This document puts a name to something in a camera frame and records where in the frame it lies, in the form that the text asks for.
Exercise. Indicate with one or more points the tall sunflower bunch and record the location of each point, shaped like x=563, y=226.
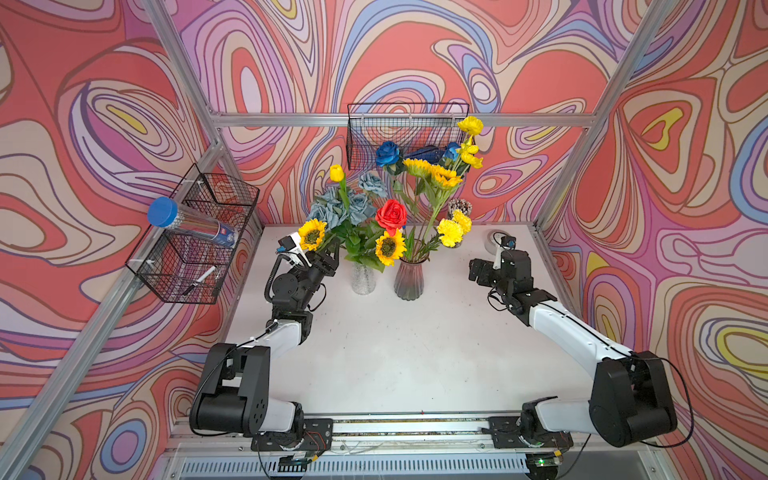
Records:
x=438, y=176

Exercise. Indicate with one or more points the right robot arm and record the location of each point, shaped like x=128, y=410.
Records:
x=630, y=399

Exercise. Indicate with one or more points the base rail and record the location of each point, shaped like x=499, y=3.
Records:
x=379, y=446

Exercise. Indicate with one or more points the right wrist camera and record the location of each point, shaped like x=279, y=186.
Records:
x=510, y=244

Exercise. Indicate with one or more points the pink ribbed glass vase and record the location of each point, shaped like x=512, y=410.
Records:
x=409, y=280

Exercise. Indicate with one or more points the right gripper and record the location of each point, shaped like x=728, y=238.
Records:
x=484, y=266

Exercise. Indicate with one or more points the white marker pen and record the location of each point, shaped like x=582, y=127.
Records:
x=199, y=280

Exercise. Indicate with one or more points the red rose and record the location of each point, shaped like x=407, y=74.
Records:
x=392, y=216

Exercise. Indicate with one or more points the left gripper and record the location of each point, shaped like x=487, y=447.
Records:
x=319, y=265

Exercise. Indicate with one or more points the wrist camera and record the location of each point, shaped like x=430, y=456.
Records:
x=510, y=244
x=290, y=245

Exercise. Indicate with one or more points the clear tape roll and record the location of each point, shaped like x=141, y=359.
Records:
x=493, y=240

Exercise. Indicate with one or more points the wire basket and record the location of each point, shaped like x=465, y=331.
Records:
x=173, y=260
x=421, y=128

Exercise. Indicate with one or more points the back wire basket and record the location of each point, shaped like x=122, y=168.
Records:
x=421, y=128

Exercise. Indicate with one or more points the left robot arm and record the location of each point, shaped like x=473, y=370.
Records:
x=233, y=396

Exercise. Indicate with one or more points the clear textured glass vase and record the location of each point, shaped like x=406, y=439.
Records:
x=363, y=281

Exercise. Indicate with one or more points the left wire basket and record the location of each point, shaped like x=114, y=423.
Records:
x=173, y=260

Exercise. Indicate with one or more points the tube with blue cap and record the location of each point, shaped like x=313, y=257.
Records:
x=166, y=213

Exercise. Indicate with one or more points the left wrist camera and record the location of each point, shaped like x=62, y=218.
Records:
x=290, y=245

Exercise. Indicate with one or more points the tall yellow flower sprig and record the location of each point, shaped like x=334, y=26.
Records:
x=468, y=150

